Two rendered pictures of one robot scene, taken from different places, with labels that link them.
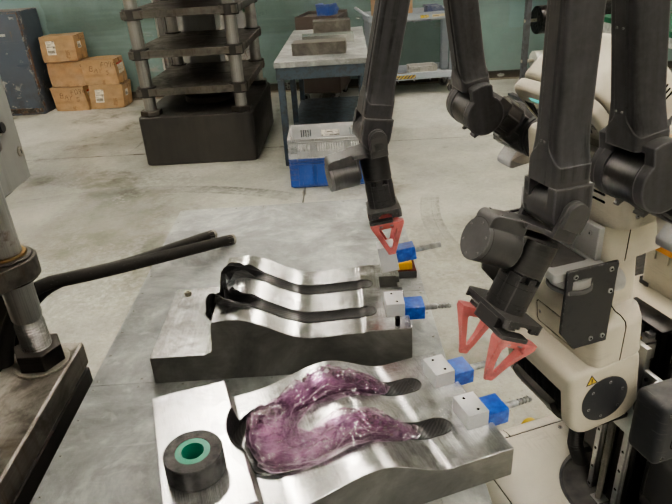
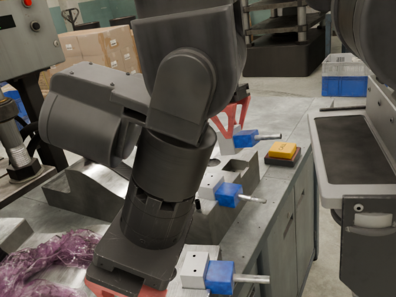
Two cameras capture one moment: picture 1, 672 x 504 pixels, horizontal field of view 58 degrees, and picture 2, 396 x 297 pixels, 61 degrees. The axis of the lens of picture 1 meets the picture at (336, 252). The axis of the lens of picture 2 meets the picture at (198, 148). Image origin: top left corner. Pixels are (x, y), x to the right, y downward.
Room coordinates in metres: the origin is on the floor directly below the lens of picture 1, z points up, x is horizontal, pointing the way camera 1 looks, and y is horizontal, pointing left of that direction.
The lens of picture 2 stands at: (0.53, -0.41, 1.26)
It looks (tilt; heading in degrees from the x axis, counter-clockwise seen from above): 26 degrees down; 34
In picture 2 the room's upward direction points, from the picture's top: 10 degrees counter-clockwise
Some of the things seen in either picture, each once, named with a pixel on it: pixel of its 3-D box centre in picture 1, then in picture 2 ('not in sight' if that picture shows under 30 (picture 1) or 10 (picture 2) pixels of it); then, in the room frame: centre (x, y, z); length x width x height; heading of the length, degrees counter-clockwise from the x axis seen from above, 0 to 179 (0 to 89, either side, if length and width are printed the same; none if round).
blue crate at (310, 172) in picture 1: (331, 163); (355, 81); (4.28, -0.01, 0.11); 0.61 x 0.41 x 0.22; 87
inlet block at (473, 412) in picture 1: (496, 408); not in sight; (0.75, -0.24, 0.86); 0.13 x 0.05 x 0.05; 107
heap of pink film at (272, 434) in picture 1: (326, 411); (49, 275); (0.72, 0.03, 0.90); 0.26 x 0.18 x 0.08; 107
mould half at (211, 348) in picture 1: (283, 309); (145, 171); (1.07, 0.12, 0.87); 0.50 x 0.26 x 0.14; 90
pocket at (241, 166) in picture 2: (390, 289); (236, 172); (1.12, -0.11, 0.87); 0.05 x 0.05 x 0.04; 0
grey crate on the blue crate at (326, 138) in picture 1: (330, 140); (356, 64); (4.28, -0.01, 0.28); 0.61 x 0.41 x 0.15; 87
